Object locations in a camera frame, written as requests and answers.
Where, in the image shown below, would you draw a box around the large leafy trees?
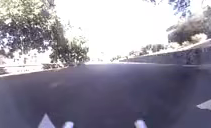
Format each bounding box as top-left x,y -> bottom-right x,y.
0,0 -> 91,67

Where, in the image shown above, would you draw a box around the robot's own part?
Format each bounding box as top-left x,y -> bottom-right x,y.
62,120 -> 75,128
134,119 -> 148,128

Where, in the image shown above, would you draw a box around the long stone wall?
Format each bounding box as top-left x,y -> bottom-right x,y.
118,37 -> 211,66

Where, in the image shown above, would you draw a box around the white painted road marking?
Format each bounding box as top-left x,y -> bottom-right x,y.
196,97 -> 211,114

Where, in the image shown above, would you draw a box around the dark asphalt road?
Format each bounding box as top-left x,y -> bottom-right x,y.
0,62 -> 211,128

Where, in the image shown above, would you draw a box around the overhanging tree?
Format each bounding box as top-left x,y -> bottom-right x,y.
143,0 -> 196,18

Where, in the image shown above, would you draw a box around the distant trees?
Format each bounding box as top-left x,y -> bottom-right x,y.
109,43 -> 168,63

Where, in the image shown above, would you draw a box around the bushes above wall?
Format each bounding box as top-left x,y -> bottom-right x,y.
166,5 -> 211,47

